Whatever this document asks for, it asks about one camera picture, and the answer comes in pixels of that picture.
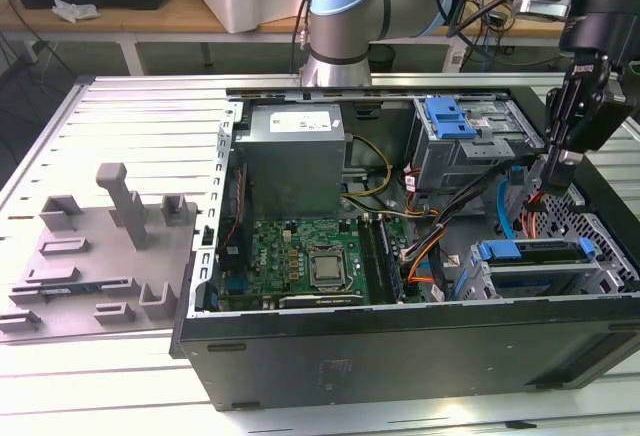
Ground grey parts rack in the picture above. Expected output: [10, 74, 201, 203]
[0, 163, 202, 341]

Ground wooden desk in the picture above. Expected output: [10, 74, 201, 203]
[0, 0, 640, 75]

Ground green motherboard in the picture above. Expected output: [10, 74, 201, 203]
[217, 214, 419, 310]

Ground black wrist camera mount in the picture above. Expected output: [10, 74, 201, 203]
[574, 86, 633, 153]

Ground black arm base cable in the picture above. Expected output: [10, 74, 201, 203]
[289, 0, 326, 77]

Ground orange red power wire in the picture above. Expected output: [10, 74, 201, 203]
[519, 194, 549, 245]

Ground RAM stick in rack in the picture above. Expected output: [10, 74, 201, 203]
[10, 283, 129, 298]

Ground metal disk bay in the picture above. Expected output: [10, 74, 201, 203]
[462, 236, 629, 303]

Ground black RAM slot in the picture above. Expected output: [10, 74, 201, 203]
[358, 213, 385, 306]

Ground installed RAM stick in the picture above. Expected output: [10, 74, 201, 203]
[375, 213, 406, 305]

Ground hard disk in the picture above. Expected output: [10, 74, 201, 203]
[452, 236, 599, 302]

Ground grey power supply unit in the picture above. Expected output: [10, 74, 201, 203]
[233, 104, 347, 221]

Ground multicolour wire bundle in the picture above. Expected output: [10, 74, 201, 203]
[399, 220, 446, 263]

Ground blue plastic cage latch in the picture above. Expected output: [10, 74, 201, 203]
[423, 98, 475, 141]

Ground black graphics card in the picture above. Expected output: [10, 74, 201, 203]
[277, 293, 367, 310]

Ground red fan wire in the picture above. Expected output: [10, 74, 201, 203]
[222, 163, 250, 257]

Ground black PC case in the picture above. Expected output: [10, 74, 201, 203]
[168, 83, 640, 413]

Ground crumpled white paper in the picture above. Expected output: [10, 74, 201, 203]
[51, 0, 102, 25]

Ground metal optical drive cage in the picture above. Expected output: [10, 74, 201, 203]
[405, 97, 547, 198]

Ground silver CPU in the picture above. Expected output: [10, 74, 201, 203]
[312, 255, 347, 286]

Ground yellow black wires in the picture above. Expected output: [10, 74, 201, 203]
[341, 134, 394, 203]

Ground blue wire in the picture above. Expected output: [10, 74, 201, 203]
[498, 165, 526, 241]

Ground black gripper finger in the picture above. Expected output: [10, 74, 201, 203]
[543, 85, 565, 156]
[544, 82, 610, 197]

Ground hanging blue cable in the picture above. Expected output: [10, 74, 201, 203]
[478, 30, 495, 73]

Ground orange flat wire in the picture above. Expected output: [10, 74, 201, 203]
[407, 250, 439, 286]

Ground black cable bundle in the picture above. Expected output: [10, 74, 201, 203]
[402, 153, 539, 263]

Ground CPU socket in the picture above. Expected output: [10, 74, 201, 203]
[305, 248, 352, 293]

